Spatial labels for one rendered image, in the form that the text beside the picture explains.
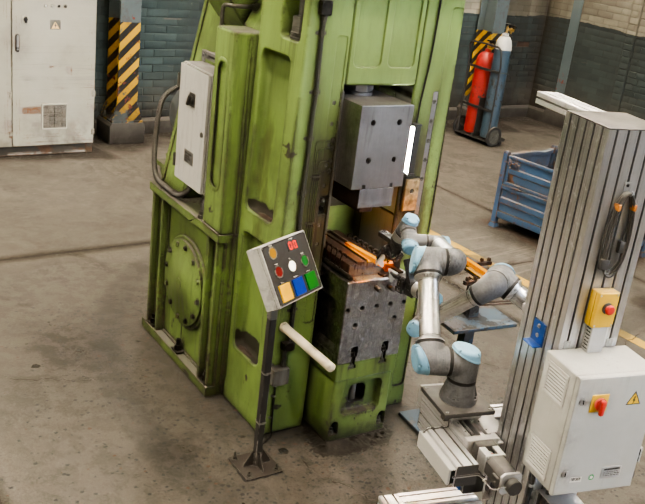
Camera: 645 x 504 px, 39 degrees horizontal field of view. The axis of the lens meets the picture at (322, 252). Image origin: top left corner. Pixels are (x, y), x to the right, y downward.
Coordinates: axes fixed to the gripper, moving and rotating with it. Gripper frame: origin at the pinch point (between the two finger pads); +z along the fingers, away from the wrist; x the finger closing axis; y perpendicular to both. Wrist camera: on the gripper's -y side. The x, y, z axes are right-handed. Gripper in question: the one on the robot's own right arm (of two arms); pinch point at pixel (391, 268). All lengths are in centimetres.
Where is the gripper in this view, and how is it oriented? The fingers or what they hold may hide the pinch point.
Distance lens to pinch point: 432.9
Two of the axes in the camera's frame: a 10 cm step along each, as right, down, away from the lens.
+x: 8.4, -1.1, 5.2
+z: -5.3, -3.5, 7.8
